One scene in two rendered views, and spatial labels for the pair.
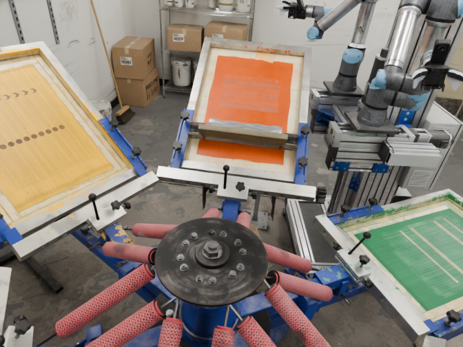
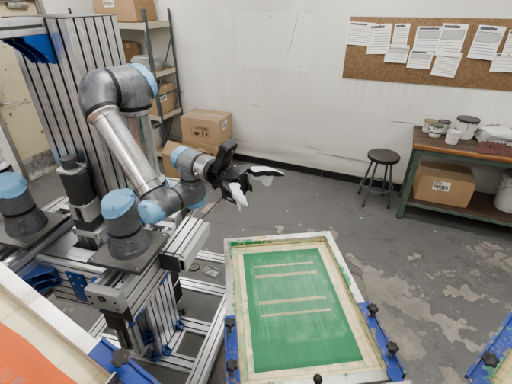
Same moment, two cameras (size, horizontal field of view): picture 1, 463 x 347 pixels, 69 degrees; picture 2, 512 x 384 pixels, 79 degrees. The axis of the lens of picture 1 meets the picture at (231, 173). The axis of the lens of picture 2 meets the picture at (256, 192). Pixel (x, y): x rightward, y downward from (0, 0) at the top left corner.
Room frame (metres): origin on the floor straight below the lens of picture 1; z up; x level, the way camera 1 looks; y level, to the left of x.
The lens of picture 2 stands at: (0.92, -0.01, 2.07)
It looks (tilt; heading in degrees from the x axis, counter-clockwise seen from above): 32 degrees down; 288
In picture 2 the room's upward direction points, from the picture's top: straight up
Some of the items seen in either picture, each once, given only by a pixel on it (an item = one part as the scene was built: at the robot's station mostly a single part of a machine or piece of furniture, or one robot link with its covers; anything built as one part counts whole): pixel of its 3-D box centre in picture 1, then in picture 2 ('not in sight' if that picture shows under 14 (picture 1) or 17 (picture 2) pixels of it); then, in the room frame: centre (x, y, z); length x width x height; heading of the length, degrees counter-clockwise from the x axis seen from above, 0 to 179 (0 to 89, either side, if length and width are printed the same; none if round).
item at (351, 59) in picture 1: (351, 61); (11, 192); (2.17, -0.69, 1.42); 0.13 x 0.12 x 0.14; 158
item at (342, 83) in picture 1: (346, 80); (23, 216); (2.16, -0.69, 1.31); 0.15 x 0.15 x 0.10
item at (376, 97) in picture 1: (382, 91); (122, 210); (1.66, -0.73, 1.42); 0.13 x 0.12 x 0.14; 69
